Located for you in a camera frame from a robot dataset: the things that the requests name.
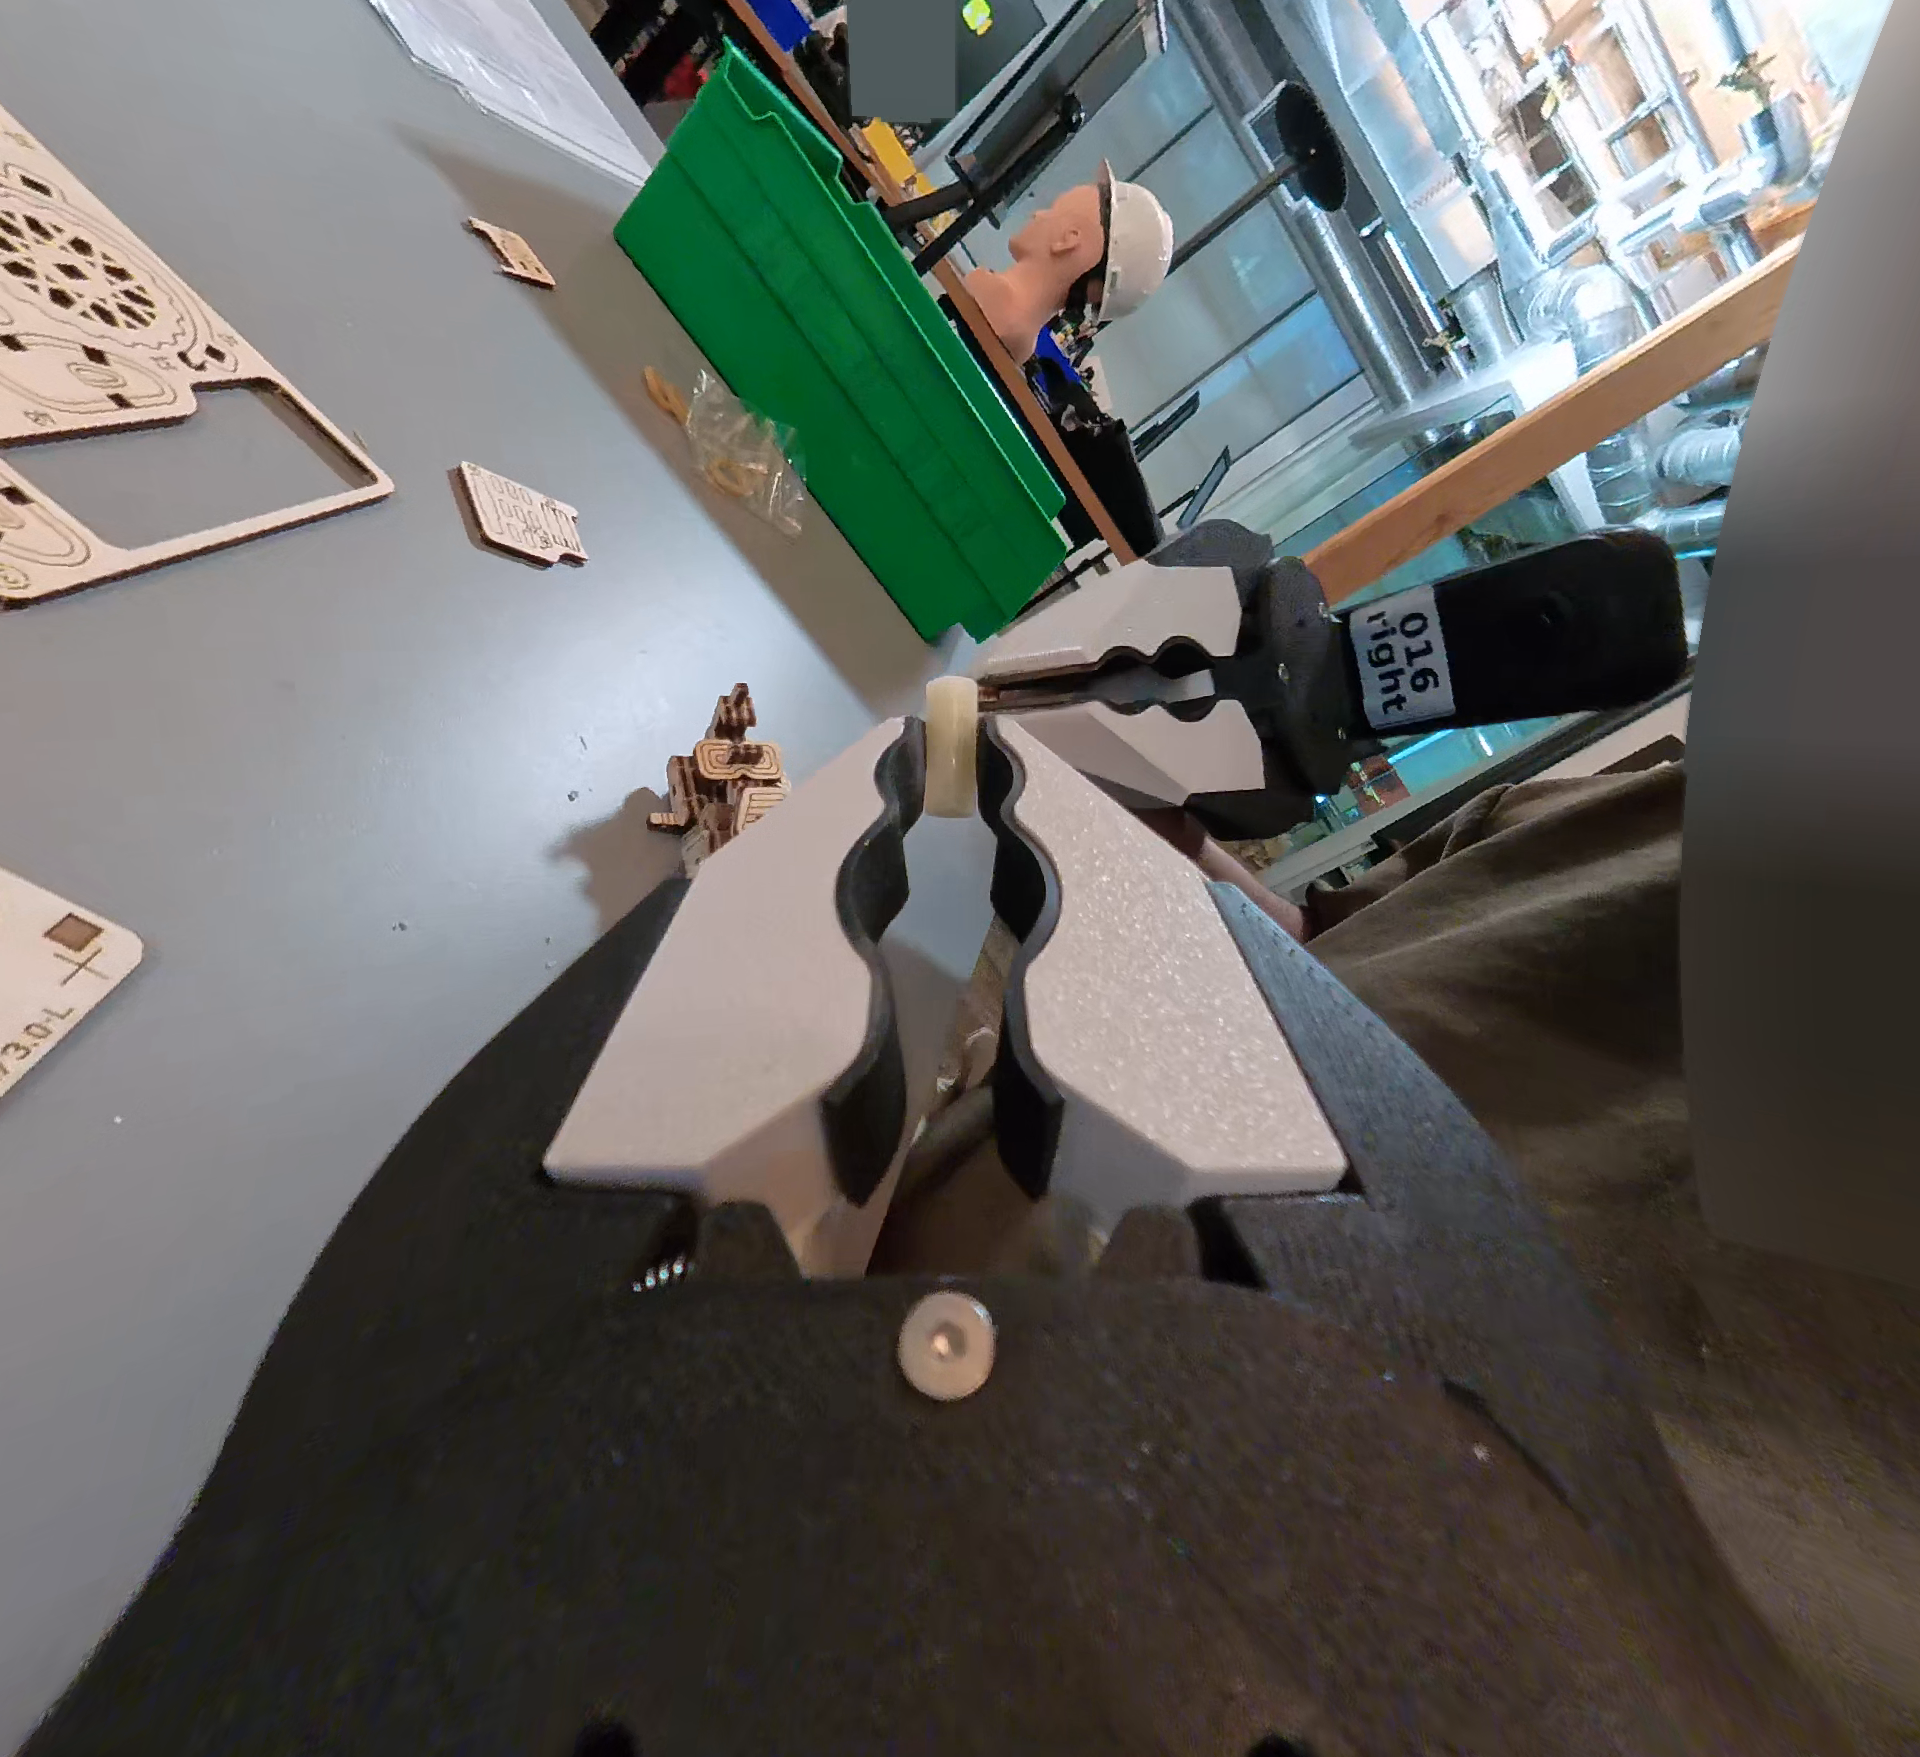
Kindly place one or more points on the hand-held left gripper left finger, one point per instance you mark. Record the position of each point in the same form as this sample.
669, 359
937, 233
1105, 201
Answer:
720, 1038

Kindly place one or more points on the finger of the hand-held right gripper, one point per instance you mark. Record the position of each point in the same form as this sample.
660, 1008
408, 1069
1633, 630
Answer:
1184, 752
1154, 608

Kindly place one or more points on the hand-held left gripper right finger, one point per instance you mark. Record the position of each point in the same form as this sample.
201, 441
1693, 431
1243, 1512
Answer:
1171, 1038

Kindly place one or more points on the small white plastic roller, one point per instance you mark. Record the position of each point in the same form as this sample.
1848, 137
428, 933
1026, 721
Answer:
950, 752

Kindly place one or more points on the wooden beam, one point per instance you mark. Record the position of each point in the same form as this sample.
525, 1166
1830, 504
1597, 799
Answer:
1575, 414

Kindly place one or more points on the dark wooden part assembly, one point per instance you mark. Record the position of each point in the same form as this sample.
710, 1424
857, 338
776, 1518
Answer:
728, 774

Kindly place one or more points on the person's olive clothing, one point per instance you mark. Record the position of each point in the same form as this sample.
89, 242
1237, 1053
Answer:
1501, 978

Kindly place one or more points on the mannequin head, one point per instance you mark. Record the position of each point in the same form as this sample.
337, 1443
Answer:
1050, 265

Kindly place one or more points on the white hard hat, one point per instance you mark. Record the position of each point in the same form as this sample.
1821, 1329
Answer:
1136, 234

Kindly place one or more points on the green plastic bin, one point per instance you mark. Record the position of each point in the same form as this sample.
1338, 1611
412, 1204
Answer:
840, 346

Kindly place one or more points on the clear bag of parts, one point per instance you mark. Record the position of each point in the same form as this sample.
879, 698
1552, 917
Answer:
743, 445

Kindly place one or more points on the black round stand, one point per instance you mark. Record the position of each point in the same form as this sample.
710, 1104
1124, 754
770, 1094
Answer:
1305, 144

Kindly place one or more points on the small wooden parts sheet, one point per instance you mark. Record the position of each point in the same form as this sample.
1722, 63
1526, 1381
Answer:
518, 512

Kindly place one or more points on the wooden sheet with small gears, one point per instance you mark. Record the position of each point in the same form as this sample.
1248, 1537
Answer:
61, 964

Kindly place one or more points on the small flat wooden piece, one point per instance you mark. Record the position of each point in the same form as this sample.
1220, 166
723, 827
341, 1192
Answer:
511, 253

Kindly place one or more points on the wooden sheet with round hole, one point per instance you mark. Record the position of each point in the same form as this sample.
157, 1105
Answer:
91, 406

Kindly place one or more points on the silver air duct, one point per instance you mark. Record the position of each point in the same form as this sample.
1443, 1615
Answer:
1291, 63

